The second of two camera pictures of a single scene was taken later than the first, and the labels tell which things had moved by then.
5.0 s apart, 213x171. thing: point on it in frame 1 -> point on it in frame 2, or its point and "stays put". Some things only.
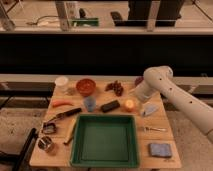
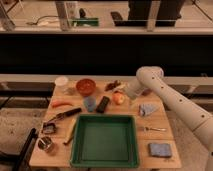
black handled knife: [64, 114] stays put
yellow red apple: [129, 105] -> [118, 98]
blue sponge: [162, 150] stays put
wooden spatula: [69, 131] stays put
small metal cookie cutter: [49, 128] stays put
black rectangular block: [110, 106] -> [102, 105]
